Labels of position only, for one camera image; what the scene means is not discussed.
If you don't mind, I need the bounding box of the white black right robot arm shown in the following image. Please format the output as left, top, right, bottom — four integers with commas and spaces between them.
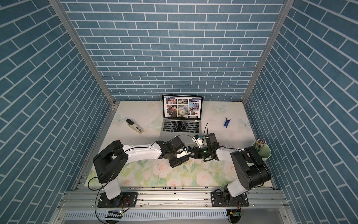
193, 133, 271, 207

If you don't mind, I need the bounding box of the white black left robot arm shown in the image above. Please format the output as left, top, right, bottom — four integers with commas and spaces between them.
93, 137, 192, 208

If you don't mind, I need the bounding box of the silver open laptop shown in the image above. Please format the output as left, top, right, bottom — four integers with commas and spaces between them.
159, 94, 203, 145

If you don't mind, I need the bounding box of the blue plastic clip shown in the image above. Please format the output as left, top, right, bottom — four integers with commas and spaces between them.
223, 118, 231, 127

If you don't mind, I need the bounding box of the grey black handheld remote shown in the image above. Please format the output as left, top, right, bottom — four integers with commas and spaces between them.
126, 119, 144, 134

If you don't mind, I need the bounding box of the coloured pencils bundle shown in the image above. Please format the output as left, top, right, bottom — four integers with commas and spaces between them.
254, 139, 266, 153

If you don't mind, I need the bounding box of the green pencil cup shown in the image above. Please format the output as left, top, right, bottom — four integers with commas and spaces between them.
253, 142, 271, 161

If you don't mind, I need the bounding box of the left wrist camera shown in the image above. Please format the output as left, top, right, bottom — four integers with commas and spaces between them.
177, 148, 192, 159

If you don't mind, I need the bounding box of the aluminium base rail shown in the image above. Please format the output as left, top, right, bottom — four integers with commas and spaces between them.
57, 187, 288, 211

